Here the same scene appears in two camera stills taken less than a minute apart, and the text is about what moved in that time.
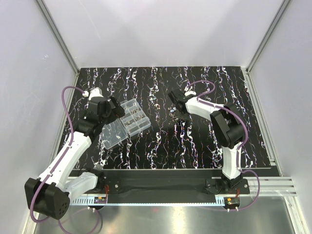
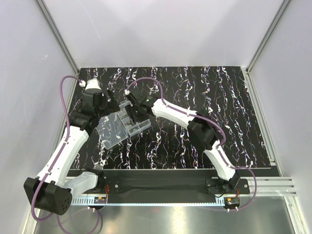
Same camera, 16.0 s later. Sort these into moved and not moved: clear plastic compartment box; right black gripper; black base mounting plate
Moved: right black gripper
Not moved: clear plastic compartment box; black base mounting plate
